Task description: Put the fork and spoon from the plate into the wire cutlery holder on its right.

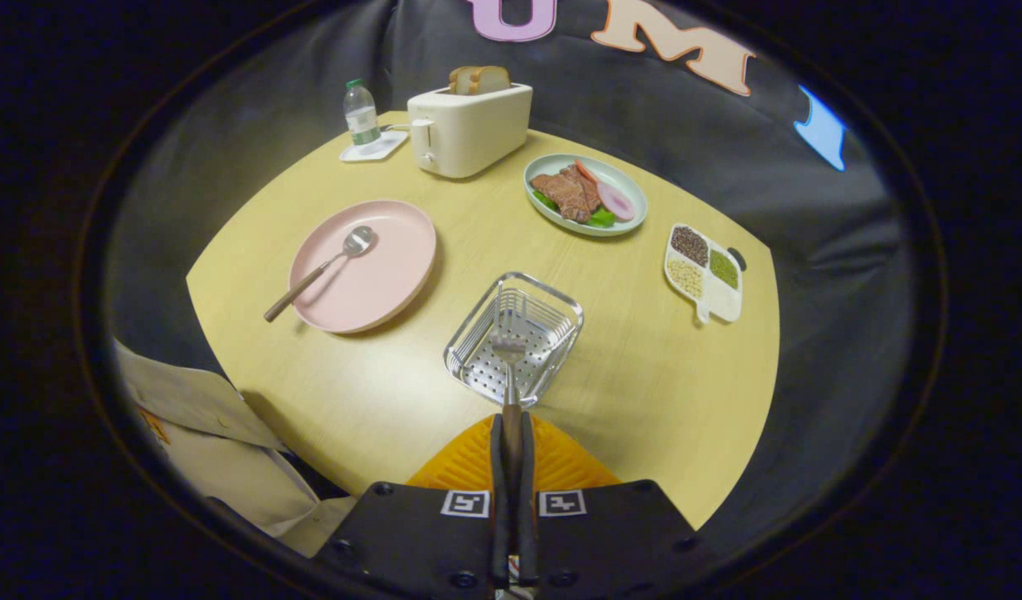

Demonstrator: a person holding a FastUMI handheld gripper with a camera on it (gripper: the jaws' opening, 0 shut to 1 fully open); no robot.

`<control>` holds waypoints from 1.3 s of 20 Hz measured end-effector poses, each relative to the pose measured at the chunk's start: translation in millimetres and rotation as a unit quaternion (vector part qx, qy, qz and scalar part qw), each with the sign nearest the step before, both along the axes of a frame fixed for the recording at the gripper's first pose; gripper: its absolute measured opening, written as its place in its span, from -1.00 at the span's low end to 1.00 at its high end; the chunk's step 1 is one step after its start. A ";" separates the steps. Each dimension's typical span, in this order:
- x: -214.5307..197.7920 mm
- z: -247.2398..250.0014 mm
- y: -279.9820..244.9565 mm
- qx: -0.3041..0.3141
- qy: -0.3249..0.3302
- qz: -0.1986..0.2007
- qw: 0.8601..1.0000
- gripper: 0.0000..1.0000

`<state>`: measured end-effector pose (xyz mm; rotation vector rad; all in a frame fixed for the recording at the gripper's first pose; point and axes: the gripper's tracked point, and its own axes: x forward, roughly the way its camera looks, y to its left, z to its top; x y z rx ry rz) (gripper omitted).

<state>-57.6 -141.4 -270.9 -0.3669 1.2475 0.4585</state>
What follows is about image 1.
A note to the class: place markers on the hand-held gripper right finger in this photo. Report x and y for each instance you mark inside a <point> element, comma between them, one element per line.
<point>528,500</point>

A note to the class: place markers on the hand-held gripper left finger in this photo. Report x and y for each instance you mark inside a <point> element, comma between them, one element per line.
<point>499,500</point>

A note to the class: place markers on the perforated metal basket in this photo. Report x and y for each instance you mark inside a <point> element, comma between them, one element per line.
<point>544,333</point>

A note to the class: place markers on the pink round plate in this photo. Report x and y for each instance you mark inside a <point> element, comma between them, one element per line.
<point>378,275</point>

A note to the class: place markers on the white divided seasoning dish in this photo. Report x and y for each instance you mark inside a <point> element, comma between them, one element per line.
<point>703,275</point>

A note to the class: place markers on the green lettuce leaf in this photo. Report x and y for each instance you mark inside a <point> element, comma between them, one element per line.
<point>601,218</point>

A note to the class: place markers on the person's beige shirt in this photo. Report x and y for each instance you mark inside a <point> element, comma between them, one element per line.
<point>202,425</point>

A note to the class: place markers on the brown meat slices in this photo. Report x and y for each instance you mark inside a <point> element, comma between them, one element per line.
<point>568,193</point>

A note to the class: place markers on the pink ham slice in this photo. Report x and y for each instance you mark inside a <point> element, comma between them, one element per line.
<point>616,202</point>

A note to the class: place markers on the pale green oval plate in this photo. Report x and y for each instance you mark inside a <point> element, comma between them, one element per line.
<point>623,179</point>

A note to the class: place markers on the orange carrot slice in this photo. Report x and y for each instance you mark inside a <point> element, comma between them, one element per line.
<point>585,170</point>

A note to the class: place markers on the cream white toaster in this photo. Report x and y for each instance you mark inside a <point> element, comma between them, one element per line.
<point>469,133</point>

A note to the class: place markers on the white square coaster tray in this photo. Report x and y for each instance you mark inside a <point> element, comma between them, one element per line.
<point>390,147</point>

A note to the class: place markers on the clear plastic water bottle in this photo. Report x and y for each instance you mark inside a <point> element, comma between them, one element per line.
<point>362,117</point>

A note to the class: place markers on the toast bread slice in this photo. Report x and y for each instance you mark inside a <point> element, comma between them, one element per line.
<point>459,80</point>
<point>493,79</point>

